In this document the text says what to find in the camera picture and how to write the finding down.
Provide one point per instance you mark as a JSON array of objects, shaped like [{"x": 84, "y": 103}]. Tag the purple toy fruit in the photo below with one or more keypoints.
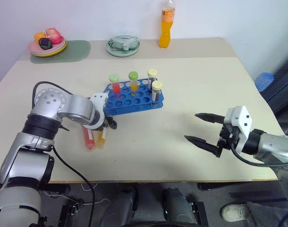
[{"x": 45, "y": 44}]

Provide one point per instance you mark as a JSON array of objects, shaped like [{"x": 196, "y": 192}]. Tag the pink plate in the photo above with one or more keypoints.
[{"x": 35, "y": 47}]

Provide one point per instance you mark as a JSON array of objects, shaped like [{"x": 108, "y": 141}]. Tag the blue stacked cups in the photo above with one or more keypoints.
[{"x": 264, "y": 81}]

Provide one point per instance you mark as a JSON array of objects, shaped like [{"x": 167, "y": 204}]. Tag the green-capped orange liquid tube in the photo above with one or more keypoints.
[{"x": 133, "y": 82}]

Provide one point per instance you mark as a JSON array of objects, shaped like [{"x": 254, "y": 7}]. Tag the pale green plate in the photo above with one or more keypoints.
[{"x": 122, "y": 52}]

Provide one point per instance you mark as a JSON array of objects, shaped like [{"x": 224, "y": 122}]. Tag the orange toy fruit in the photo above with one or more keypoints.
[{"x": 39, "y": 36}]

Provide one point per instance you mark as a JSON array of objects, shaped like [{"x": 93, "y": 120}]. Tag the dark rounded shape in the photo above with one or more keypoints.
[
  {"x": 179, "y": 205},
  {"x": 120, "y": 208}
]

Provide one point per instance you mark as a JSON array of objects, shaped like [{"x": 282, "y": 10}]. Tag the orange soda bottle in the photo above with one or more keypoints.
[{"x": 166, "y": 28}]

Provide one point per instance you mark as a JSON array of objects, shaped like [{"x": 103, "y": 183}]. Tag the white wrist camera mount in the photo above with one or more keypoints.
[
  {"x": 239, "y": 118},
  {"x": 98, "y": 99}
]

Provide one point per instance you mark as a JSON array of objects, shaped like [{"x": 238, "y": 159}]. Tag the white shoe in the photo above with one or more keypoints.
[{"x": 233, "y": 212}]

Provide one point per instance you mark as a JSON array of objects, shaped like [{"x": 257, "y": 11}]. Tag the blue test tube rack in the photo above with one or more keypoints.
[{"x": 132, "y": 101}]

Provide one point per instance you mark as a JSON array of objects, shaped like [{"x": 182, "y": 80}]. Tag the grey trouser leg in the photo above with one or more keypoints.
[{"x": 269, "y": 214}]

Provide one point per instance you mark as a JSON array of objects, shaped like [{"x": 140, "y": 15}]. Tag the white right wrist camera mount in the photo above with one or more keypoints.
[{"x": 239, "y": 118}]

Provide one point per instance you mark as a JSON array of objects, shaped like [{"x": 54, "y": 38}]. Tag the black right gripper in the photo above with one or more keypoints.
[{"x": 226, "y": 138}]

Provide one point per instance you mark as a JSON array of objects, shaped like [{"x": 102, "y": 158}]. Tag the green placemat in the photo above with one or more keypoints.
[{"x": 75, "y": 50}]

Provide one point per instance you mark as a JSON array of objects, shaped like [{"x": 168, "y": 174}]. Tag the black chair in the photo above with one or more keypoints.
[{"x": 282, "y": 89}]

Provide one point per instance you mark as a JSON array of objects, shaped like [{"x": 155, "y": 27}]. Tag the yellow liquid tube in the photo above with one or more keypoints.
[{"x": 101, "y": 139}]

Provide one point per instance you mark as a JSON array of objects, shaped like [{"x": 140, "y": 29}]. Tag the yellow-capped dark liquid tube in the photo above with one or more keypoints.
[
  {"x": 152, "y": 80},
  {"x": 156, "y": 93}
]

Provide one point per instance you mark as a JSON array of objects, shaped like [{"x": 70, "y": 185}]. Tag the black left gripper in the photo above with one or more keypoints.
[{"x": 108, "y": 118}]

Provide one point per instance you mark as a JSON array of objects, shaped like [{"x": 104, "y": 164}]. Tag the pink toy peach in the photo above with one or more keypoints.
[{"x": 53, "y": 35}]

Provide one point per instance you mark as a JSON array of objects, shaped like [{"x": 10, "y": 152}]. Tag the clear glass container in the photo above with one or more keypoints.
[{"x": 124, "y": 42}]

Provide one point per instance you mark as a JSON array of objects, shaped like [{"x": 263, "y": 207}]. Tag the green-capped red liquid tube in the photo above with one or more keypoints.
[{"x": 116, "y": 86}]

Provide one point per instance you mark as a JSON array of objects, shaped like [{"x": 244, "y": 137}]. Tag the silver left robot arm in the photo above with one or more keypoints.
[{"x": 73, "y": 108}]

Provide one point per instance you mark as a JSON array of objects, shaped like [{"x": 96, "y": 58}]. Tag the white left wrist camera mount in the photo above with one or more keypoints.
[{"x": 98, "y": 99}]

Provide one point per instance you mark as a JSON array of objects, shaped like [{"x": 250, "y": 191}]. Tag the yellow plate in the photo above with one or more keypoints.
[{"x": 56, "y": 51}]

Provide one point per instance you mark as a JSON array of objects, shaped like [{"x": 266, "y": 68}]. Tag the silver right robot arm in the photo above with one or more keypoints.
[{"x": 271, "y": 144}]

